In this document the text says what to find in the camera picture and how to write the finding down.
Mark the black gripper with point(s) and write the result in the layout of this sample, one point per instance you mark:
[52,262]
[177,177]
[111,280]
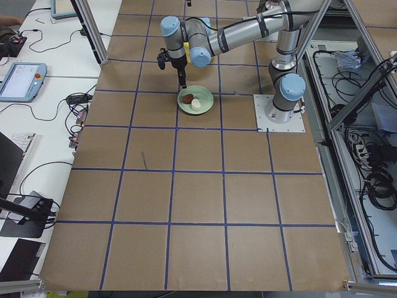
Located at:
[178,63]

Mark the light green bowl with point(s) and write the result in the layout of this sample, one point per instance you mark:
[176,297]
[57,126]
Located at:
[202,94]

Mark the aluminium frame post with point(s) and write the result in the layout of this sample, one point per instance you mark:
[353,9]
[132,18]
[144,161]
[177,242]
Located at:
[91,30]

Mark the black laptop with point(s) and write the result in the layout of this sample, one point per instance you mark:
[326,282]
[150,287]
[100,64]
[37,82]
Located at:
[11,159]

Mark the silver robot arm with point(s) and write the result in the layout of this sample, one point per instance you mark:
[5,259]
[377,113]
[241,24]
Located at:
[192,40]

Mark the black power adapter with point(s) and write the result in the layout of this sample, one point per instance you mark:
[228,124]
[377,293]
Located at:
[78,99]

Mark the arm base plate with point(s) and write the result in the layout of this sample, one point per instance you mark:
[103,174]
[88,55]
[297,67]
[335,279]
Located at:
[270,119]

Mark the reddish brown bun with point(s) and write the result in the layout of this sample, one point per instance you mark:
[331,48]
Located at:
[188,98]

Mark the white steamed bun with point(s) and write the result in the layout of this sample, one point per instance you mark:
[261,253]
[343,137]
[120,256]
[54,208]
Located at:
[195,104]

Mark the white keyboard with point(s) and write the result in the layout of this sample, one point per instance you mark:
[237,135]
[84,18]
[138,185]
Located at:
[26,142]

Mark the blue teach pendant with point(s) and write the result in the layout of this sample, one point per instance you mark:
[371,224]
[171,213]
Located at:
[23,82]
[61,9]

